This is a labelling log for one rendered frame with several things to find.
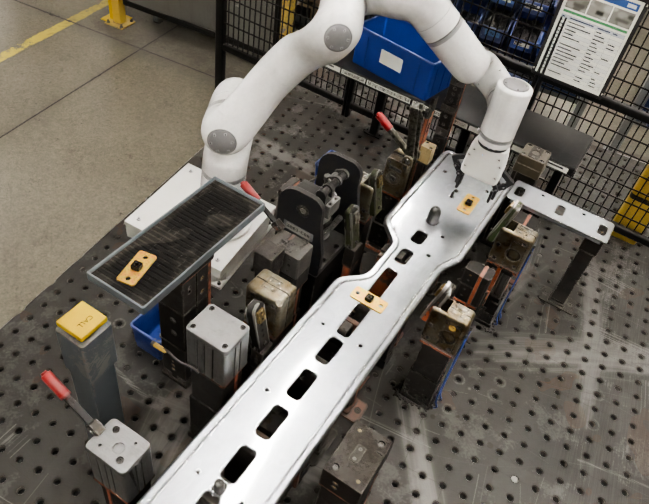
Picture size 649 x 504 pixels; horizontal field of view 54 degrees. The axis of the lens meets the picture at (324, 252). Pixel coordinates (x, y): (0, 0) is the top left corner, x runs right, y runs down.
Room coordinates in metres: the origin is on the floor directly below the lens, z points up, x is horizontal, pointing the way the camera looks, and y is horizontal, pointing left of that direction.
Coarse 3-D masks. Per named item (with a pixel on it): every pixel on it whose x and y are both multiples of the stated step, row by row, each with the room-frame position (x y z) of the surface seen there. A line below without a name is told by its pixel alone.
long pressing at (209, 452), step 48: (432, 192) 1.36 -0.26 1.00; (480, 192) 1.41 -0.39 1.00; (432, 240) 1.17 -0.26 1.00; (336, 288) 0.95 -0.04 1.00; (288, 336) 0.79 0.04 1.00; (336, 336) 0.82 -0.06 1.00; (384, 336) 0.85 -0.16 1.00; (288, 384) 0.68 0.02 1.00; (336, 384) 0.70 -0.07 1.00; (240, 432) 0.56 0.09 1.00; (288, 432) 0.58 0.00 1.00; (192, 480) 0.46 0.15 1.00; (240, 480) 0.48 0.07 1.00; (288, 480) 0.49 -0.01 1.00
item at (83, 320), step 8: (80, 304) 0.66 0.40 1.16; (72, 312) 0.64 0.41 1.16; (80, 312) 0.64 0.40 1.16; (88, 312) 0.65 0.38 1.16; (96, 312) 0.65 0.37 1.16; (64, 320) 0.62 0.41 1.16; (72, 320) 0.62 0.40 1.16; (80, 320) 0.63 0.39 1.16; (88, 320) 0.63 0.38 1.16; (96, 320) 0.63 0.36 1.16; (104, 320) 0.64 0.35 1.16; (64, 328) 0.61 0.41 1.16; (72, 328) 0.61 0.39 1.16; (80, 328) 0.61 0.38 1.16; (88, 328) 0.61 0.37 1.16; (96, 328) 0.62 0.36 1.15; (80, 336) 0.60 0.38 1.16; (88, 336) 0.61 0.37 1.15
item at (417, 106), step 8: (416, 104) 1.43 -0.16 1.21; (416, 112) 1.41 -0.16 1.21; (424, 112) 1.42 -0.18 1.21; (416, 120) 1.41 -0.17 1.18; (408, 128) 1.41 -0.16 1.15; (416, 128) 1.41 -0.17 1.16; (408, 136) 1.41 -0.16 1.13; (416, 136) 1.43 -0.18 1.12; (408, 144) 1.41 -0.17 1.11; (416, 144) 1.43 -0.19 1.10; (408, 152) 1.41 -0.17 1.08; (416, 152) 1.43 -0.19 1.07; (416, 160) 1.43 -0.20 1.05
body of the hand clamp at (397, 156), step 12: (396, 156) 1.43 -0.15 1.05; (396, 168) 1.40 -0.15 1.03; (408, 168) 1.40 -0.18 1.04; (384, 180) 1.41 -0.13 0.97; (396, 180) 1.40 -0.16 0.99; (408, 180) 1.42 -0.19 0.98; (384, 192) 1.41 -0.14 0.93; (396, 192) 1.40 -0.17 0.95; (384, 204) 1.41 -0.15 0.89; (384, 216) 1.41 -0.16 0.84; (372, 228) 1.42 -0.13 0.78; (372, 240) 1.41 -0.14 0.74; (384, 240) 1.40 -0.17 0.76
